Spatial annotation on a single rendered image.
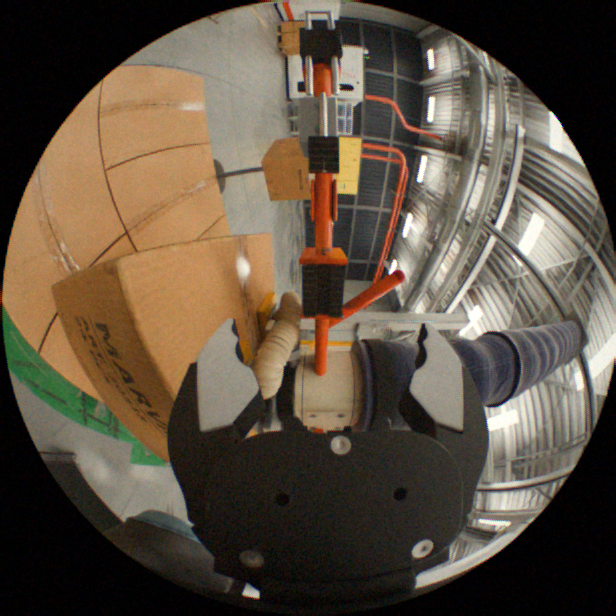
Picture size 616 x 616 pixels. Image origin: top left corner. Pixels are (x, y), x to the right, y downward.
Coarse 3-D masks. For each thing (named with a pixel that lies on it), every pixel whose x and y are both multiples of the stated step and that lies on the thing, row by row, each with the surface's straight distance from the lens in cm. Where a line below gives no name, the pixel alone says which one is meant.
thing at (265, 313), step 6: (270, 294) 43; (264, 300) 40; (270, 300) 40; (276, 300) 44; (264, 306) 37; (270, 306) 39; (276, 306) 42; (258, 312) 36; (264, 312) 36; (270, 312) 39; (258, 318) 37; (264, 318) 36; (270, 318) 38; (264, 324) 37; (264, 330) 38; (264, 336) 39
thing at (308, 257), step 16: (304, 256) 22; (336, 256) 23; (304, 272) 21; (320, 272) 22; (336, 272) 21; (304, 288) 22; (320, 288) 22; (336, 288) 22; (304, 304) 23; (320, 304) 23; (336, 304) 22
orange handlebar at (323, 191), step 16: (320, 64) 32; (320, 80) 29; (320, 176) 22; (320, 192) 22; (336, 192) 22; (320, 208) 22; (336, 208) 22; (320, 224) 22; (320, 240) 22; (320, 256) 22; (320, 320) 26; (320, 336) 27; (320, 352) 30; (320, 368) 32
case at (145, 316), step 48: (240, 240) 30; (96, 288) 20; (144, 288) 15; (192, 288) 20; (240, 288) 29; (96, 336) 26; (144, 336) 16; (192, 336) 20; (240, 336) 30; (96, 384) 50; (144, 384) 22; (144, 432) 48
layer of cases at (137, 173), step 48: (96, 96) 73; (144, 96) 82; (192, 96) 104; (96, 144) 65; (144, 144) 74; (192, 144) 95; (48, 192) 57; (96, 192) 60; (144, 192) 69; (192, 192) 88; (48, 240) 54; (96, 240) 58; (144, 240) 66; (192, 240) 83; (48, 288) 53; (48, 336) 53
